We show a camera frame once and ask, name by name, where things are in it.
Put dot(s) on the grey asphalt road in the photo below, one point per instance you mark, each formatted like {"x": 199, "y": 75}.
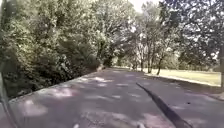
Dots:
{"x": 110, "y": 100}

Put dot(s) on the row of trees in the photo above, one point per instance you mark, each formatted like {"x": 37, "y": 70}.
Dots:
{"x": 156, "y": 36}

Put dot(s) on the dense wood of trees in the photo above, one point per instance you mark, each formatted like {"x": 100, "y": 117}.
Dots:
{"x": 50, "y": 40}

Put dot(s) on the sunlit grass field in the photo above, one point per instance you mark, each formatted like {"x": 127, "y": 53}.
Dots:
{"x": 196, "y": 76}

